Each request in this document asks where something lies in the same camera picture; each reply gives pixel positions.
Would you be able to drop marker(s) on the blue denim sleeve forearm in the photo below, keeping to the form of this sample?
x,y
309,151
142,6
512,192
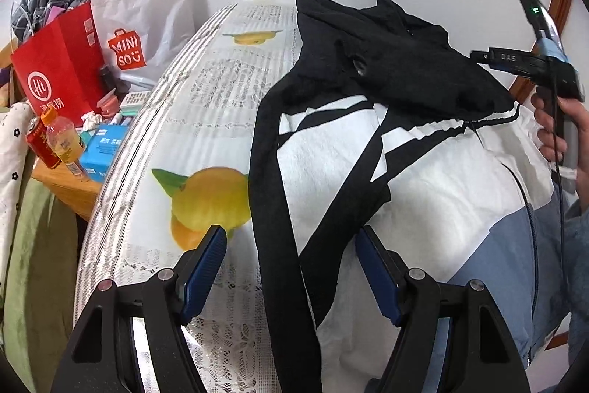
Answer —
x,y
576,270

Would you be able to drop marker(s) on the white dotted cloth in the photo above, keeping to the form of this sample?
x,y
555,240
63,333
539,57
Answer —
x,y
13,153

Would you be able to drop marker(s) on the orange drink bottle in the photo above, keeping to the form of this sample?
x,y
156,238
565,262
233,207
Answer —
x,y
65,141

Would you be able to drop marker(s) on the wooden side table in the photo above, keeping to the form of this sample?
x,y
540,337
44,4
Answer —
x,y
80,194

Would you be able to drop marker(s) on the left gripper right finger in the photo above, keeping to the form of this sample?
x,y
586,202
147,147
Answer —
x,y
452,338

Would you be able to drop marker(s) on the white Miniso plastic bag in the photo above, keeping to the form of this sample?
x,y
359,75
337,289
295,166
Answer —
x,y
140,38

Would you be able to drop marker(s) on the dark plaid cloth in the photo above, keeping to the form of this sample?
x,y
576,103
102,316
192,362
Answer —
x,y
29,16

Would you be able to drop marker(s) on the green blanket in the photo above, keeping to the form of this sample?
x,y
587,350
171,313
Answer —
x,y
41,283

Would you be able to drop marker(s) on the red snack can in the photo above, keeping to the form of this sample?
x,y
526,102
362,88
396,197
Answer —
x,y
36,138

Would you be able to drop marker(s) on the fruit print lace tablecloth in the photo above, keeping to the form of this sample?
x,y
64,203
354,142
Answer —
x,y
183,167

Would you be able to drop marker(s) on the black white blue jacket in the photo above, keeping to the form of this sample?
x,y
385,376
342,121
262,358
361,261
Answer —
x,y
380,123

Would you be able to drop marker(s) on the blue tissue box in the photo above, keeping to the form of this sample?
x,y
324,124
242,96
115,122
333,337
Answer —
x,y
101,150

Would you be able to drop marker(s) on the red paper shopping bag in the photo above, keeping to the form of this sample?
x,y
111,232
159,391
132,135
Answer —
x,y
59,66

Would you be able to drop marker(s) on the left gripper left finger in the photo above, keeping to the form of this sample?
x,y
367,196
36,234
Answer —
x,y
101,353

